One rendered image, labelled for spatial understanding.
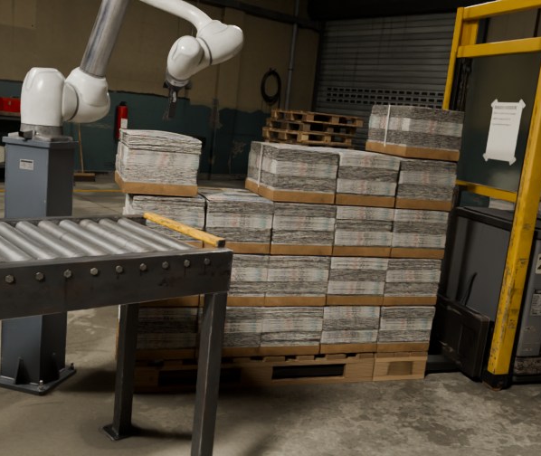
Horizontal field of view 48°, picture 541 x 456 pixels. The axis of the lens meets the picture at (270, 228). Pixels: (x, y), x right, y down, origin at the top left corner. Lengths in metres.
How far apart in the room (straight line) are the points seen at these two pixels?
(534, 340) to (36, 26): 7.62
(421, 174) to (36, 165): 1.63
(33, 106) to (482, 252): 2.29
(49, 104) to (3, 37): 6.60
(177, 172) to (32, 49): 6.89
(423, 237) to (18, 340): 1.81
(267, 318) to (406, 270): 0.70
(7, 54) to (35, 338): 6.77
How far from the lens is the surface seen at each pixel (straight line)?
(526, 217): 3.00
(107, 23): 2.60
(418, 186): 2.87
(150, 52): 9.94
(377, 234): 2.80
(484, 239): 3.42
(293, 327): 2.75
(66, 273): 1.50
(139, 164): 2.41
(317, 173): 2.63
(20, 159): 2.54
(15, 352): 2.73
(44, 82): 2.52
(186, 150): 2.43
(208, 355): 1.79
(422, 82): 10.22
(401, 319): 3.00
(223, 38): 2.20
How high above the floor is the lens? 1.18
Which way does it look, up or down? 10 degrees down
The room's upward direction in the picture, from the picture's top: 6 degrees clockwise
